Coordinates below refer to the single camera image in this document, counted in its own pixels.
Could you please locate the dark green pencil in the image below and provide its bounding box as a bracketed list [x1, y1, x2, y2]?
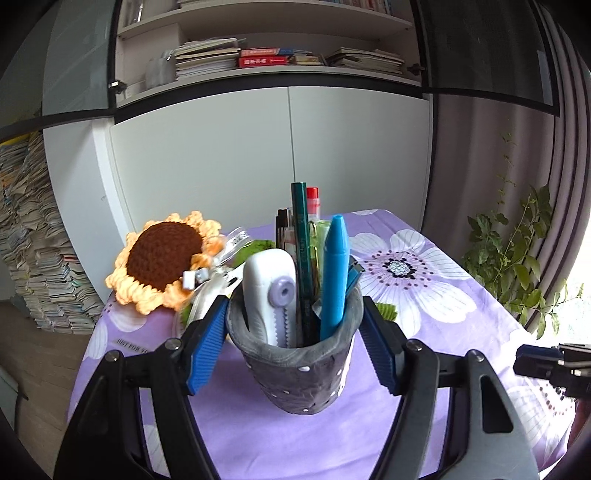
[291, 182, 317, 347]

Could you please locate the clear pen cup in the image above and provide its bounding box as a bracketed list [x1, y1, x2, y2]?
[145, 51, 178, 86]

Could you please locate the grey dotted pen holder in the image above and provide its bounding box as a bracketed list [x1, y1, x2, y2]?
[225, 277, 363, 415]

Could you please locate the green potted plant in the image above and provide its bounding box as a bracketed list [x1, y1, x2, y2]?
[462, 134, 585, 340]

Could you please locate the crochet sunflower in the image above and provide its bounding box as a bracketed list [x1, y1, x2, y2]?
[105, 211, 399, 324]

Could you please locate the purple floral tablecloth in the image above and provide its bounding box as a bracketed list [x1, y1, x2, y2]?
[67, 209, 578, 480]

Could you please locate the row of tall books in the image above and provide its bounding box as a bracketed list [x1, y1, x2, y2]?
[318, 0, 393, 14]

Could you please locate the dark mesh cabinet door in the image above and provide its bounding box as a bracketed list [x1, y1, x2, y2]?
[411, 0, 559, 114]

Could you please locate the blue pen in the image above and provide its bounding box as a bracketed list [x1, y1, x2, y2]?
[320, 213, 351, 342]

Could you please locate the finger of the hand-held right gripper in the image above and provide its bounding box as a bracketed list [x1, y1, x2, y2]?
[512, 345, 565, 378]

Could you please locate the white ribbon bow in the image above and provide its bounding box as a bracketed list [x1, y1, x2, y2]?
[182, 226, 252, 324]

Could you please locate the clear glass cabinet door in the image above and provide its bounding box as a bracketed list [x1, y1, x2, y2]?
[0, 0, 123, 139]

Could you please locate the white bookshelf cabinet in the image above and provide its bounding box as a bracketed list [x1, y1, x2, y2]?
[41, 0, 435, 315]

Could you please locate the black pen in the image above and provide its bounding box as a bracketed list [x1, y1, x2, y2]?
[276, 209, 293, 252]

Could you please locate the thick red book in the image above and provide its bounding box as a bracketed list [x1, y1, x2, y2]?
[238, 56, 289, 69]

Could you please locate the light green pen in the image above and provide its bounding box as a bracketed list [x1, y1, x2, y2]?
[308, 220, 331, 287]

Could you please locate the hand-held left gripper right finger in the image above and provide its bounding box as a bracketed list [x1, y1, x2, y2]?
[361, 295, 539, 480]

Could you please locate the tall pile of paper books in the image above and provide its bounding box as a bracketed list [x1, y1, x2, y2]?
[0, 131, 105, 335]

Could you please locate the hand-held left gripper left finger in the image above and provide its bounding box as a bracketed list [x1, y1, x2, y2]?
[53, 295, 230, 480]

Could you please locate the black utility knife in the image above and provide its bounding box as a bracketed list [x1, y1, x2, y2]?
[344, 256, 363, 296]

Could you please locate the stack of white booklets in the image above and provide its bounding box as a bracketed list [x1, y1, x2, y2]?
[173, 38, 241, 81]

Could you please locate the thin red book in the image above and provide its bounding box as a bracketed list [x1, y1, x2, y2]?
[240, 47, 294, 58]

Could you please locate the white correction tape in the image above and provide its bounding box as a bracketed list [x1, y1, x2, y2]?
[242, 249, 297, 348]

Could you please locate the stack of magazines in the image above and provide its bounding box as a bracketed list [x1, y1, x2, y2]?
[325, 46, 406, 76]

